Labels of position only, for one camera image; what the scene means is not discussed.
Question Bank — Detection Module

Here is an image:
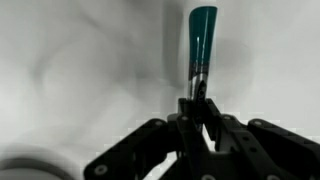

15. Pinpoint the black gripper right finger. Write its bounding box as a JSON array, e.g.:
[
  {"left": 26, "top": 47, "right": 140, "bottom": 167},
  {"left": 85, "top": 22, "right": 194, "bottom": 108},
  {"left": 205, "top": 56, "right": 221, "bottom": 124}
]
[{"left": 199, "top": 98, "right": 320, "bottom": 180}]

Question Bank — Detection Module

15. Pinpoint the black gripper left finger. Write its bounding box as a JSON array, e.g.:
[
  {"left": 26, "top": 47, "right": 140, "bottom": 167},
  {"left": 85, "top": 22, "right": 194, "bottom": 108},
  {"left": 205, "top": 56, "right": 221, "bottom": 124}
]
[{"left": 83, "top": 98, "right": 209, "bottom": 180}]

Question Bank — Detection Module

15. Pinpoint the teal dry erase marker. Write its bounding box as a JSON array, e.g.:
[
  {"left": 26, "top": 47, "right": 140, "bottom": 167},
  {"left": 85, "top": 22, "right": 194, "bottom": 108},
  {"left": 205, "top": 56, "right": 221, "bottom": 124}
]
[{"left": 187, "top": 5, "right": 218, "bottom": 101}]

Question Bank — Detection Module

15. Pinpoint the white round bowl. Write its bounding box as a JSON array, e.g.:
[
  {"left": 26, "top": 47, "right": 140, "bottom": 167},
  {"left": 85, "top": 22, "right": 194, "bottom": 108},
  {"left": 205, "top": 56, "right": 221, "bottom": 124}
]
[{"left": 0, "top": 156, "right": 77, "bottom": 180}]

